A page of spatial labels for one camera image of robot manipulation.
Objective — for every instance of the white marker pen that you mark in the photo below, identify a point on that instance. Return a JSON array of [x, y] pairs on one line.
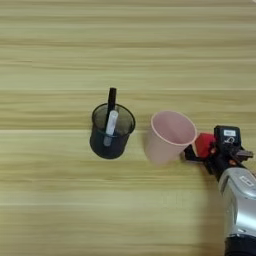
[[112, 125]]

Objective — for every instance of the red foam cube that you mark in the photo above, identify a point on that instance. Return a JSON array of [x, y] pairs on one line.
[[204, 144]]

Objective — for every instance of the pink plastic cup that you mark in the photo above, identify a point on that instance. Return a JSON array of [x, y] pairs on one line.
[[160, 150]]

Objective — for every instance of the black mesh pen holder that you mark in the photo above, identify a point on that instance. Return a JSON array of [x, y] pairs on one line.
[[106, 148]]

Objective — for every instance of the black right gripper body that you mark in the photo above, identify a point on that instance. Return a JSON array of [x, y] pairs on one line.
[[226, 161]]

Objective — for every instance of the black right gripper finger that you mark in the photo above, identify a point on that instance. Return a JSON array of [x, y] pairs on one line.
[[192, 156]]

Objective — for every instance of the black marker pen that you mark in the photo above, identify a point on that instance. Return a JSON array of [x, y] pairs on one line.
[[112, 98]]

